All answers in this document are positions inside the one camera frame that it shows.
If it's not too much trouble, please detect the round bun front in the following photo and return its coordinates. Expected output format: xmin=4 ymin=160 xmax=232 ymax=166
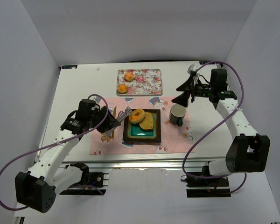
xmin=117 ymin=84 xmax=128 ymax=94

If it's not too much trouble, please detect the black teal square plate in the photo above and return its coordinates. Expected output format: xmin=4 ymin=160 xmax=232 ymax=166
xmin=123 ymin=109 xmax=161 ymax=143

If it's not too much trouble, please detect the gold fork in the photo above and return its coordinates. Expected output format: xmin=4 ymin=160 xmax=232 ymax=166
xmin=101 ymin=134 xmax=112 ymax=142

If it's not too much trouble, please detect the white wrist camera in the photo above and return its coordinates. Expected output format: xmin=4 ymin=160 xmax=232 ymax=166
xmin=187 ymin=64 xmax=198 ymax=77
xmin=92 ymin=96 xmax=101 ymax=104

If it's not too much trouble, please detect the pink bunny placemat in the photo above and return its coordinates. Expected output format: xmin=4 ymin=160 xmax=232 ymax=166
xmin=90 ymin=97 xmax=194 ymax=155

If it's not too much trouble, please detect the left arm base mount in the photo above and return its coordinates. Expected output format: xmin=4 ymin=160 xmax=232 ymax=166
xmin=60 ymin=162 xmax=108 ymax=196

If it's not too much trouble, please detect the green white mug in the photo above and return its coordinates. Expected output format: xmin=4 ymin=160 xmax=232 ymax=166
xmin=169 ymin=104 xmax=187 ymax=127

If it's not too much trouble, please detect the seeded bread slice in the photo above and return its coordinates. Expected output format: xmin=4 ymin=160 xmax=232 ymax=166
xmin=139 ymin=112 xmax=154 ymax=130

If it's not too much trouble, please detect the round bun rear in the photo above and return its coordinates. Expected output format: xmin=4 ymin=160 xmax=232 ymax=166
xmin=124 ymin=71 xmax=134 ymax=82

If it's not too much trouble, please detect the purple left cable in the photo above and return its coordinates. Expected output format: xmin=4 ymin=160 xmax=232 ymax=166
xmin=0 ymin=93 xmax=109 ymax=211

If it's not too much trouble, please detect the aluminium table rail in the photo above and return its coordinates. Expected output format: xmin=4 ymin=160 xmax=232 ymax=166
xmin=58 ymin=159 xmax=215 ymax=171

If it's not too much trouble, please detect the floral rectangular tray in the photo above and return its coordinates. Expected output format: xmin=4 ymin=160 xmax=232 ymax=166
xmin=116 ymin=69 xmax=163 ymax=96

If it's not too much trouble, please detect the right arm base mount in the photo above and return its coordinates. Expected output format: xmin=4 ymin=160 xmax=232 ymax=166
xmin=180 ymin=175 xmax=231 ymax=198

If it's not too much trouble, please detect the round bun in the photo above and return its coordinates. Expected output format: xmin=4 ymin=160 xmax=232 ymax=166
xmin=124 ymin=71 xmax=134 ymax=82
xmin=117 ymin=84 xmax=128 ymax=94

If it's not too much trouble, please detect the orange glazed donut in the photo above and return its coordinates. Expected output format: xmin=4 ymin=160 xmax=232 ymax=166
xmin=129 ymin=109 xmax=145 ymax=124

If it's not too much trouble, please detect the gold knife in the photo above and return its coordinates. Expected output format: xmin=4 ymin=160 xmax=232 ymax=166
xmin=112 ymin=106 xmax=117 ymax=140

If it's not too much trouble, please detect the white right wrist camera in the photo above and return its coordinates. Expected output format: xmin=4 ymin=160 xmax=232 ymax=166
xmin=187 ymin=64 xmax=198 ymax=77

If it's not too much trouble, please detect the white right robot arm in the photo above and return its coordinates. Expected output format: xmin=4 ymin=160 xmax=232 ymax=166
xmin=172 ymin=65 xmax=270 ymax=179

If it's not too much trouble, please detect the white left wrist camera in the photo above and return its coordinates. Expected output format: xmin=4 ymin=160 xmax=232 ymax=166
xmin=92 ymin=96 xmax=101 ymax=104

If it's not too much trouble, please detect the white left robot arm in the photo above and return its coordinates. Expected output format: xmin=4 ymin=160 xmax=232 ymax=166
xmin=15 ymin=99 xmax=124 ymax=213

